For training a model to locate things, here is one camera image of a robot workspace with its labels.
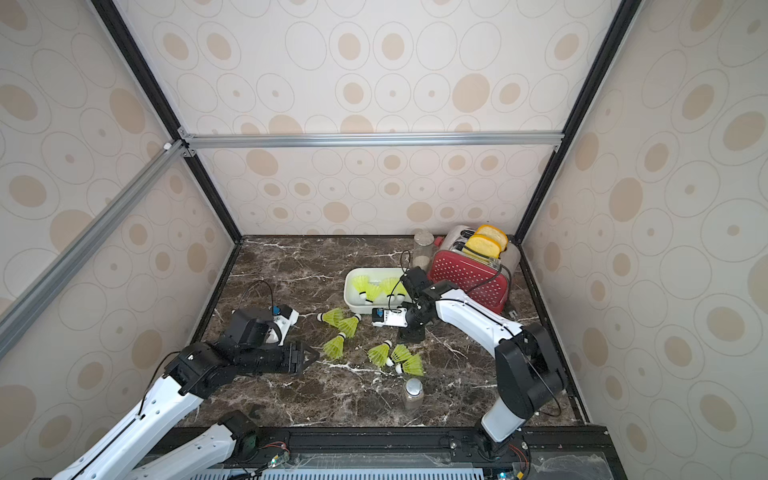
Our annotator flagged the green shuttlecock group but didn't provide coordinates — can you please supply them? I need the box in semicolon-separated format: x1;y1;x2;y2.
351;275;377;303
317;308;345;328
336;315;360;338
322;332;346;360

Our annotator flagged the front yellow toast slice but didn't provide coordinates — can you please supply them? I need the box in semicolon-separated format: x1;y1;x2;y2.
465;234;504;259

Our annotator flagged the black toaster power cable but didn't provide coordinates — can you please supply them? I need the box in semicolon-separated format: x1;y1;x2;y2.
464;263;523;316

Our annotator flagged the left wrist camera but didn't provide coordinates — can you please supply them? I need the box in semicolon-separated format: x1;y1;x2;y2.
266;305;299;346

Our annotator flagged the yellow toast slice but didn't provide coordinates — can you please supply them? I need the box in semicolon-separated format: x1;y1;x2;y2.
465;234;504;259
475;225;509;251

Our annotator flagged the back yellow toast slice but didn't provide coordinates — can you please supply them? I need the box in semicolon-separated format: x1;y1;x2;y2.
475;225;509;251

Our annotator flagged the clear jar with powder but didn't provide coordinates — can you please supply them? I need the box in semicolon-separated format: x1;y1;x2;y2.
411;229;435;272

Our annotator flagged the green shuttlecock low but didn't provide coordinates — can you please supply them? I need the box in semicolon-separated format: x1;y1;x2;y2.
395;355;424;377

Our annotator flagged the silver left aluminium rail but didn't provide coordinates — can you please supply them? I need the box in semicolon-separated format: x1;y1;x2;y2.
1;140;185;356

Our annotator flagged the white storage box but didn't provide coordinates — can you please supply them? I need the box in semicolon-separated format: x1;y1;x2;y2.
344;267;411;315

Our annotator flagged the metal lidded shaker jar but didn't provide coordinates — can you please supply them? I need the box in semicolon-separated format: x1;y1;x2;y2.
404;378;424;411

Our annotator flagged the green shuttlecock top group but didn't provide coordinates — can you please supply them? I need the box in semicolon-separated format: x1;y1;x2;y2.
317;308;345;328

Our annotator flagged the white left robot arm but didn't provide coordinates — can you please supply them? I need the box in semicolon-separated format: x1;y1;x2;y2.
56;305;319;479

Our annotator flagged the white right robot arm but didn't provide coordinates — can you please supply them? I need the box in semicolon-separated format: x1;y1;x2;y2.
371;267;568;444

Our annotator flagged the red dotted toaster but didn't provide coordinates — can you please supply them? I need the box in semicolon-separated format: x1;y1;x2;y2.
427;225;521;313

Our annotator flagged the silver horizontal aluminium rail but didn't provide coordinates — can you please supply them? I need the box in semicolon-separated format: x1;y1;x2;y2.
178;127;564;151

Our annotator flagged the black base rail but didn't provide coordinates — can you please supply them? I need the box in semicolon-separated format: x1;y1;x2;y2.
143;424;628;480

